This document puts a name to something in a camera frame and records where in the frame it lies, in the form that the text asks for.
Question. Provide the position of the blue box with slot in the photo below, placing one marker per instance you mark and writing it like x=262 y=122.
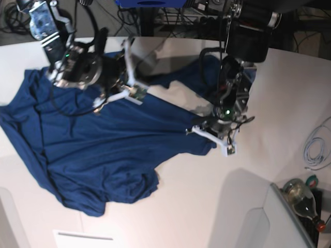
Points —
x=150 y=3

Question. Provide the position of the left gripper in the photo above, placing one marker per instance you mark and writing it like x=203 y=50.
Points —
x=218 y=127

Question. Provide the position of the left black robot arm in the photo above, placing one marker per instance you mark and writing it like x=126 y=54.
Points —
x=245 y=32

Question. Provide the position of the dark blue t-shirt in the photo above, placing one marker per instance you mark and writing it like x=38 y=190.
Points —
x=86 y=160

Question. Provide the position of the clear plastic bottle red cap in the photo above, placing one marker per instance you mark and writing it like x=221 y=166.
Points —
x=302 y=202

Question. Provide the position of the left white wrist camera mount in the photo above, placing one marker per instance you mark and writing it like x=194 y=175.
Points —
x=228 y=144

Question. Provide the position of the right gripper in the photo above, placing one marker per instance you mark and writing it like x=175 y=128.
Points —
x=112 y=71

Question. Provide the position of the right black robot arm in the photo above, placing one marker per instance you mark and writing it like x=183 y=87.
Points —
x=73 y=64

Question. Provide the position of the green tape roll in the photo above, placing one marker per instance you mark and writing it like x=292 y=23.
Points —
x=312 y=182

